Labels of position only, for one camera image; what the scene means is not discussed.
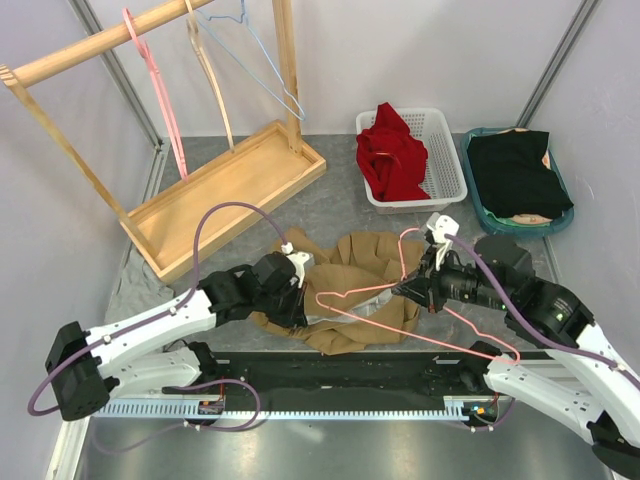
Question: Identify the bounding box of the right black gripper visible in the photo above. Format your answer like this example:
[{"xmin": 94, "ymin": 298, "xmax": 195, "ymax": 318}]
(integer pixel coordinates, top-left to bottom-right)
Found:
[{"xmin": 391, "ymin": 241, "xmax": 509, "ymax": 313}]

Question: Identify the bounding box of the pink wire hanger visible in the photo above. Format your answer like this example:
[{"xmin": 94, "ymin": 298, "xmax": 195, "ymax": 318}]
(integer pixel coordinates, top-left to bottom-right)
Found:
[{"xmin": 305, "ymin": 227, "xmax": 521, "ymax": 364}]

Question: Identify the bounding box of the tan skirt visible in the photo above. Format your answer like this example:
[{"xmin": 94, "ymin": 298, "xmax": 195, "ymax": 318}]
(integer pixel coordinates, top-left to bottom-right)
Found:
[{"xmin": 251, "ymin": 227, "xmax": 424, "ymax": 355}]

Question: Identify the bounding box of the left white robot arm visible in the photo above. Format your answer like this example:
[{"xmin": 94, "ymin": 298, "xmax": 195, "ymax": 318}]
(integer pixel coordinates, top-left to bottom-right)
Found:
[{"xmin": 45, "ymin": 251, "xmax": 313, "ymax": 421}]

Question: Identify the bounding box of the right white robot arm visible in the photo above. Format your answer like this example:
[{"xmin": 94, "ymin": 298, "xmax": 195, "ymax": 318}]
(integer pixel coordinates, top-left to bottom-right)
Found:
[{"xmin": 393, "ymin": 235, "xmax": 639, "ymax": 479}]

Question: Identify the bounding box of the wooden hanger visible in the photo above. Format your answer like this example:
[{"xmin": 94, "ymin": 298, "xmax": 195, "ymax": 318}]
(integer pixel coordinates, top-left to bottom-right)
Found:
[{"xmin": 184, "ymin": 0, "xmax": 235, "ymax": 153}]

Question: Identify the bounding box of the pink plastic hanger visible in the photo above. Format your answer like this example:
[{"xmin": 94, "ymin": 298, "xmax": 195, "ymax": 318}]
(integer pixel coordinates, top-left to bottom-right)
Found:
[{"xmin": 122, "ymin": 8, "xmax": 188, "ymax": 180}]

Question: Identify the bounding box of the white plastic basket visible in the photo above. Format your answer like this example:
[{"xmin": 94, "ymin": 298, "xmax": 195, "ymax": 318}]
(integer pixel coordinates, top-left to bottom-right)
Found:
[{"xmin": 364, "ymin": 108, "xmax": 467, "ymax": 214}]

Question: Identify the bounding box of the wooden clothes rack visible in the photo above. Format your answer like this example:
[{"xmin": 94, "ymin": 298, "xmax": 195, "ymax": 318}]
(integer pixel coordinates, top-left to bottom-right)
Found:
[{"xmin": 0, "ymin": 0, "xmax": 328, "ymax": 284}]

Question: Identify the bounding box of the black garment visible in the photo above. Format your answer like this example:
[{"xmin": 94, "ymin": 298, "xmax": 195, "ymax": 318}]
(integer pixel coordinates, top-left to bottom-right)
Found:
[{"xmin": 467, "ymin": 129, "xmax": 573, "ymax": 221}]

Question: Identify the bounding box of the red garment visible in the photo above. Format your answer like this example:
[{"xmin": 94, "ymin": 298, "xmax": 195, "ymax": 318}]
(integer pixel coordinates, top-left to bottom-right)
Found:
[{"xmin": 356, "ymin": 102, "xmax": 431, "ymax": 202}]

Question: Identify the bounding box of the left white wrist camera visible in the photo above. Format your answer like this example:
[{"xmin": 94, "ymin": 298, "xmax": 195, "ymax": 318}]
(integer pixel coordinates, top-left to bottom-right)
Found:
[{"xmin": 280, "ymin": 242, "xmax": 315, "ymax": 288}]

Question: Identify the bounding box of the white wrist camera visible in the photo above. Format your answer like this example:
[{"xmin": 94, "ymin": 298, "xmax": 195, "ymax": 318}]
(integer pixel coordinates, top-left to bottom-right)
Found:
[
  {"xmin": 280, "ymin": 242, "xmax": 315, "ymax": 288},
  {"xmin": 425, "ymin": 212, "xmax": 459, "ymax": 271}
]

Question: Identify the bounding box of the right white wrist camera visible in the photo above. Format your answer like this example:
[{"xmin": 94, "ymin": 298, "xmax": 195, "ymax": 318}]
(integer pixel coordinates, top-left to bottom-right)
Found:
[{"xmin": 425, "ymin": 212, "xmax": 459, "ymax": 271}]

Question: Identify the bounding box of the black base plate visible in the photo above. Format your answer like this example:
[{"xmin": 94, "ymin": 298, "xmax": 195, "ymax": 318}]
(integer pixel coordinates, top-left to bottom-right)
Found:
[{"xmin": 187, "ymin": 352, "xmax": 495, "ymax": 413}]

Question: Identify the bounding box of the slotted cable duct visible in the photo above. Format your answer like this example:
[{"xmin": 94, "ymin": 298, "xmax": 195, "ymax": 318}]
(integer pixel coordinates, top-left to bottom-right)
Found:
[{"xmin": 93, "ymin": 398, "xmax": 498, "ymax": 421}]

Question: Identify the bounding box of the blue wire hanger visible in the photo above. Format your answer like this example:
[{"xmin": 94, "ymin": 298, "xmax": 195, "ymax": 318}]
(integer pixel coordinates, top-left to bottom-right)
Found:
[{"xmin": 192, "ymin": 0, "xmax": 307, "ymax": 122}]

